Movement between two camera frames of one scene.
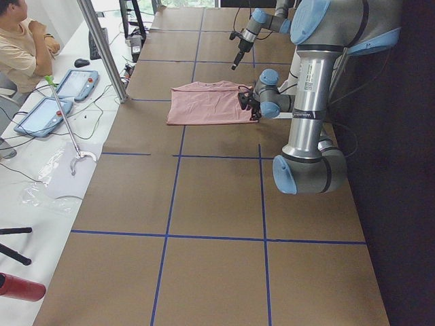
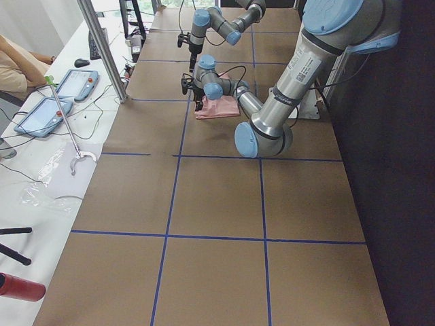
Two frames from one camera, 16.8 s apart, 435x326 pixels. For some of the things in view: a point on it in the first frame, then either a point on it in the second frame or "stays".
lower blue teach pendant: x=43 y=117 stays
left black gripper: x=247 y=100 → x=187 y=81
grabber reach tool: x=79 y=155 stays
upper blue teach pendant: x=77 y=84 stays
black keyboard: x=94 y=53 stays
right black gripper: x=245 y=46 → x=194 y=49
